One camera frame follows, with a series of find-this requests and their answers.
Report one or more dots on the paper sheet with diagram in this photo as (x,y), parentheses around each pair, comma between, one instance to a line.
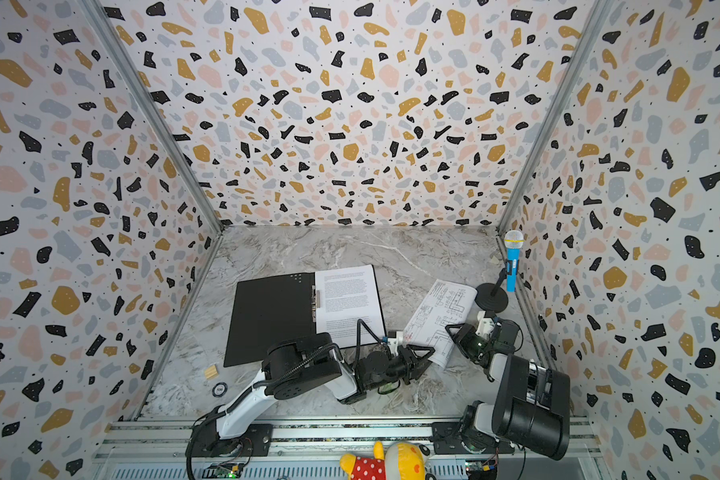
(446,303)

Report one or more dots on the black microphone stand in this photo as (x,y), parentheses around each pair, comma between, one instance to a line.
(491,297)

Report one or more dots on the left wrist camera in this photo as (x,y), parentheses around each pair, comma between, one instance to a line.
(395,340)

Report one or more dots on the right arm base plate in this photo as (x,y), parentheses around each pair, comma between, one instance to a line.
(448,439)

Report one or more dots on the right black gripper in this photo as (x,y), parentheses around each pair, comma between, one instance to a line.
(471,336)

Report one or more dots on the blue toy microphone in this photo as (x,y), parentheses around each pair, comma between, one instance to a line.
(513,241)

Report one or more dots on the small wooden block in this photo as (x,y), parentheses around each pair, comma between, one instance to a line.
(211,372)

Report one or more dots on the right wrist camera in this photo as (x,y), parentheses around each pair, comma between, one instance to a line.
(485,325)

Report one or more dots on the metal binder clip mechanism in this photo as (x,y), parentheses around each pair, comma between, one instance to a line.
(315,303)

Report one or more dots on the text paper sheet back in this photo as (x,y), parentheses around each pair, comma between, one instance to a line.
(348,295)

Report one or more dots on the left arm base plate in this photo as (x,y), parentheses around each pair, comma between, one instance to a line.
(205,442)

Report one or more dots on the aluminium mounting rail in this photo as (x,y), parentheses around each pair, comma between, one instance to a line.
(310,448)

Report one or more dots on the yellow red plush toy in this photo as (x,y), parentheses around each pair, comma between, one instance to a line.
(401,461)

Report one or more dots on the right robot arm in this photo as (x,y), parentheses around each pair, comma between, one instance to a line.
(531,406)

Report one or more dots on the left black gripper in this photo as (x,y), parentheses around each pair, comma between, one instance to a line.
(409,364)

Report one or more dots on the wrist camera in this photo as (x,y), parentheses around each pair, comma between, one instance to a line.
(395,340)
(485,325)

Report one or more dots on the orange black binder folder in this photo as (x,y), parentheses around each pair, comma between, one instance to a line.
(271,310)

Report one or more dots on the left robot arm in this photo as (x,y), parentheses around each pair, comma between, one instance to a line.
(292,369)

